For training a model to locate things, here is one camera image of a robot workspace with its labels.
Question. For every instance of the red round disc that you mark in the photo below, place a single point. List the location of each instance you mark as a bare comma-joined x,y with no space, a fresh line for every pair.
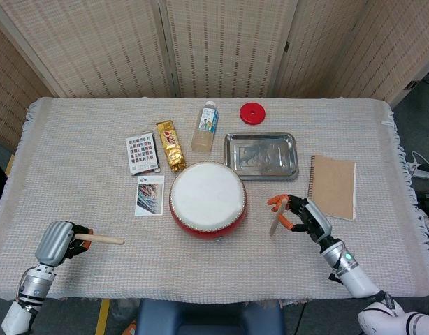
258,117

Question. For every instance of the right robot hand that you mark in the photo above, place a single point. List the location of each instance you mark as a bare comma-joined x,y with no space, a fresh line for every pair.
314,220

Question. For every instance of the clear drink bottle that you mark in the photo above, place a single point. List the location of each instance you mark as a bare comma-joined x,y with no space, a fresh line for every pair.
204,136

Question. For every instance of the brown spiral notebook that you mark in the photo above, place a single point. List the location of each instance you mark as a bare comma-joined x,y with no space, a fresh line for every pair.
331,186

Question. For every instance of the woven folding screen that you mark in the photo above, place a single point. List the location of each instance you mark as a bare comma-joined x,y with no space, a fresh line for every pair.
218,52

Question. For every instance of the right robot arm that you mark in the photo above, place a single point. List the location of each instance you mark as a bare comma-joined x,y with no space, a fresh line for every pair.
354,275

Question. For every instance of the wooden drumstick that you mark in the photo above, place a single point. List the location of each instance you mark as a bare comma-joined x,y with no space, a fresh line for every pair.
275,225
102,239

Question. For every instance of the red drum white skin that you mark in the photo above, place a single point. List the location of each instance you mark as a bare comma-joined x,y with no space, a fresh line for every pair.
207,195

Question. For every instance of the card box colourful squares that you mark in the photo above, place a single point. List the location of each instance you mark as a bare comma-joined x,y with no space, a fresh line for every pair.
142,151

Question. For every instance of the rectangular metal tray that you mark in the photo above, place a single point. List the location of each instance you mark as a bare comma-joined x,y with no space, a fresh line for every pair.
260,155

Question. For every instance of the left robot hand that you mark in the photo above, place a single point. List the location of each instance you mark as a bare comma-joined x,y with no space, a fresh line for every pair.
54,244

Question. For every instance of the white power strip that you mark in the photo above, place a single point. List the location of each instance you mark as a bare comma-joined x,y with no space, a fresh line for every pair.
422,173

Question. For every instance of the blue padded seat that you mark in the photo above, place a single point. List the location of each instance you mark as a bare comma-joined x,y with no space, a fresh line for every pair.
207,317

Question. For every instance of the gold snack packet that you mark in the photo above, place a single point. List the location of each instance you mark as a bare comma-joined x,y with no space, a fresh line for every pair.
172,146

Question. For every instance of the white picture card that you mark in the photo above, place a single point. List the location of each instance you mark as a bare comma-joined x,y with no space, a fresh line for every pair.
150,197

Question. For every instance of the beige woven tablecloth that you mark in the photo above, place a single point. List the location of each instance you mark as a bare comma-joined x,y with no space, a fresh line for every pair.
78,157

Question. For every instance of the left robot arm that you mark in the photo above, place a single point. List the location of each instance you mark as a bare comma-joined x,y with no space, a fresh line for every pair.
33,286

